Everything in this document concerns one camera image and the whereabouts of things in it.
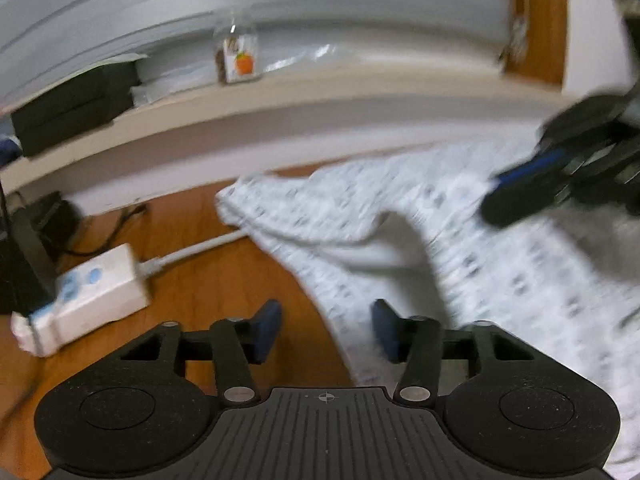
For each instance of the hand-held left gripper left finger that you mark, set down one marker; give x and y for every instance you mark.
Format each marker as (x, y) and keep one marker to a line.
(267, 327)

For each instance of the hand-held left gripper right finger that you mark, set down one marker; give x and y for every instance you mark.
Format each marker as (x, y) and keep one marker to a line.
(385, 327)

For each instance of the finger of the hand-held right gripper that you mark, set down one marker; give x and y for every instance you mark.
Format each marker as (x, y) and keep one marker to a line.
(520, 195)

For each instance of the white patterned shirt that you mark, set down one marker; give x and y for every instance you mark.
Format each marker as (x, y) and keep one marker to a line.
(500, 285)

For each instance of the white power strip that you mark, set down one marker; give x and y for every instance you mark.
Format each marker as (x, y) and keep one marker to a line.
(95, 295)

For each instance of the beige window sill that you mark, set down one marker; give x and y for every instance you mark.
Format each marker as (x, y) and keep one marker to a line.
(300, 105)

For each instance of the black stand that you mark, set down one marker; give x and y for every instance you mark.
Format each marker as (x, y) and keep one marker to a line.
(17, 270)

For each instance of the glass jar with orange label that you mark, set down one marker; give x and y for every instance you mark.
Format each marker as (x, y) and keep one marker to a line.
(237, 60)

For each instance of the black box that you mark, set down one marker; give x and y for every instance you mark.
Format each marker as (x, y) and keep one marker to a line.
(75, 105)

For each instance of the wooden window frame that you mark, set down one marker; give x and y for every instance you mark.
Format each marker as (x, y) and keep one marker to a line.
(545, 20)

